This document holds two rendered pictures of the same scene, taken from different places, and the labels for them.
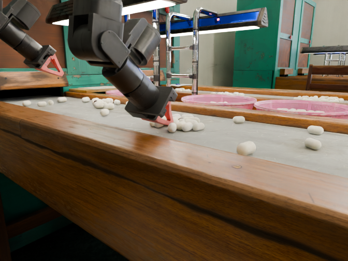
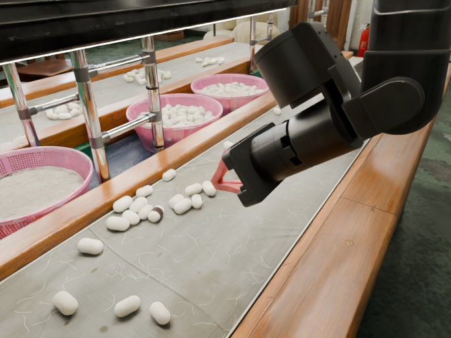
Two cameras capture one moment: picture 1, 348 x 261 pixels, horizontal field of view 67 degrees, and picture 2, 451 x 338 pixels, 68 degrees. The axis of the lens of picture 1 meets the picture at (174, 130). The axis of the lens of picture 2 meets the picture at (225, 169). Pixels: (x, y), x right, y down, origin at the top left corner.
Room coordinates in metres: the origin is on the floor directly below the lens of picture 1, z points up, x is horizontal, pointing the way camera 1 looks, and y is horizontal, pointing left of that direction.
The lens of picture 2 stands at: (0.90, 0.75, 1.11)
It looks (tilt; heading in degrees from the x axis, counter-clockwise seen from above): 31 degrees down; 264
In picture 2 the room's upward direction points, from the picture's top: straight up
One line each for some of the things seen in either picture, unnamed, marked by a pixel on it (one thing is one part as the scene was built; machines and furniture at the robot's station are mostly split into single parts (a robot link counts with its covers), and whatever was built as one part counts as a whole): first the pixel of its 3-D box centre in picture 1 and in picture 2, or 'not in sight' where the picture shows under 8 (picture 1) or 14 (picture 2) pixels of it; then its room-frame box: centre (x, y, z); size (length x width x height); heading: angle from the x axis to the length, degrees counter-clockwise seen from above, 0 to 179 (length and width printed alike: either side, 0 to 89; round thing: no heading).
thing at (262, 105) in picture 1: (299, 120); (229, 97); (0.78, -0.37, 0.72); 0.27 x 0.27 x 0.10
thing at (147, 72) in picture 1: (146, 75); not in sight; (1.67, 0.17, 0.83); 0.30 x 0.06 x 0.07; 140
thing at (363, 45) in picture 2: not in sight; (365, 41); (-1.48, -3.91, 0.25); 0.18 x 0.14 x 0.49; 48
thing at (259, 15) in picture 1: (201, 24); not in sight; (1.34, -0.13, 1.08); 0.62 x 0.08 x 0.07; 50
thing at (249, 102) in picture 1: (217, 111); (176, 124); (0.95, -0.16, 0.72); 0.27 x 0.27 x 0.10
